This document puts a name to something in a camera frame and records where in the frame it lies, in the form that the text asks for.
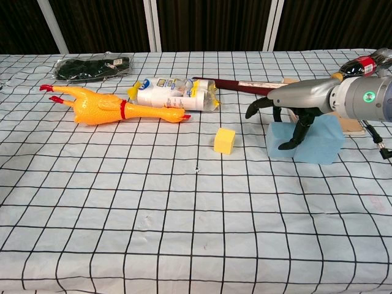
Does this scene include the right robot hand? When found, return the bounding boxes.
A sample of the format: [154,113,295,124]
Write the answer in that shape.
[244,78,341,151]

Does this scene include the large blue foam cube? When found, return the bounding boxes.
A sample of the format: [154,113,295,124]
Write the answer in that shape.
[293,115,346,165]

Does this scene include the medium blue foam cube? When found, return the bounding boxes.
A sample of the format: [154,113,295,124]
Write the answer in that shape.
[266,121,300,159]

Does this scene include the small yellow foam cube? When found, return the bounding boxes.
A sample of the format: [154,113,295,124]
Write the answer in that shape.
[213,127,236,154]

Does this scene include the brown spiral notebook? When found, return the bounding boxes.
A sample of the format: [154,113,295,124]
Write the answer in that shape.
[283,78,367,135]

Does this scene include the cola bottle with red label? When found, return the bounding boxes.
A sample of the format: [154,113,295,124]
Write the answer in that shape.
[332,48,392,82]

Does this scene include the dark red folded fan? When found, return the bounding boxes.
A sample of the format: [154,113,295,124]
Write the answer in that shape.
[192,76,290,97]

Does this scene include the black grid white tablecloth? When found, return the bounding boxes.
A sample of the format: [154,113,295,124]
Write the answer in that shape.
[0,48,392,294]

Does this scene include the yellow rubber chicken toy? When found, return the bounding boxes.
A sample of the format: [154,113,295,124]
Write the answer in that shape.
[39,85,192,126]

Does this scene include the black gloves in plastic bag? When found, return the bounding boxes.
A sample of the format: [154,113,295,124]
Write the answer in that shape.
[53,52,135,83]

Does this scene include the upright white partition post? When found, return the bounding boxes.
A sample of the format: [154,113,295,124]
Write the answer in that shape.
[143,0,162,53]

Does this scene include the slanted white partition post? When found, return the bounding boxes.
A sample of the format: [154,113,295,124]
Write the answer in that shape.
[36,0,70,55]

